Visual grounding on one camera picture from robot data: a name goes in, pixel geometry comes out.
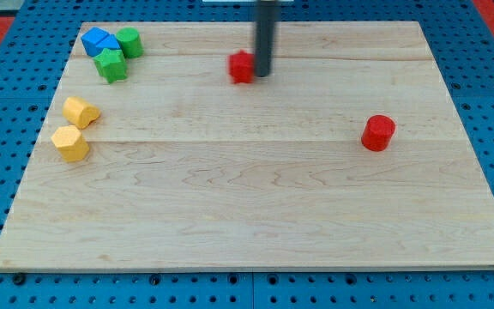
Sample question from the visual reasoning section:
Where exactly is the red star block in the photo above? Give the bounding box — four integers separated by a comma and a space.
227, 50, 254, 84

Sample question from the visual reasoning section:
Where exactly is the light wooden board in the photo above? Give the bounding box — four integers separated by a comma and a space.
0, 21, 494, 273

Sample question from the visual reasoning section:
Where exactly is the red cylinder block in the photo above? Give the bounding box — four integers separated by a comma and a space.
361, 114, 396, 152

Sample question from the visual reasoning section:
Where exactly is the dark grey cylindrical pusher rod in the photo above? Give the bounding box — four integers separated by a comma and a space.
254, 0, 278, 77

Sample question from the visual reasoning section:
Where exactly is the green star block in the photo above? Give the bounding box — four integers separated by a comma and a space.
93, 48, 128, 83

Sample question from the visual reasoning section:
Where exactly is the green cylinder block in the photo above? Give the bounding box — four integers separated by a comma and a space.
115, 27, 144, 58

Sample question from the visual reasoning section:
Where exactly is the blue triangular block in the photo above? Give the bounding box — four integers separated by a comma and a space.
95, 34, 121, 55

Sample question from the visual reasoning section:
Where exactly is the yellow heart block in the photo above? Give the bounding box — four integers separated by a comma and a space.
63, 96, 101, 129

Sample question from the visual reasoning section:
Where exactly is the yellow hexagon block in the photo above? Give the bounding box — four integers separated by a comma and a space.
51, 125, 90, 162

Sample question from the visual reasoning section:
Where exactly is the blue cube block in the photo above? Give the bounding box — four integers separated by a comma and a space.
81, 27, 109, 57

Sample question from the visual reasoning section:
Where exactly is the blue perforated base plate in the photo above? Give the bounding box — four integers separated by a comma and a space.
0, 1, 494, 308

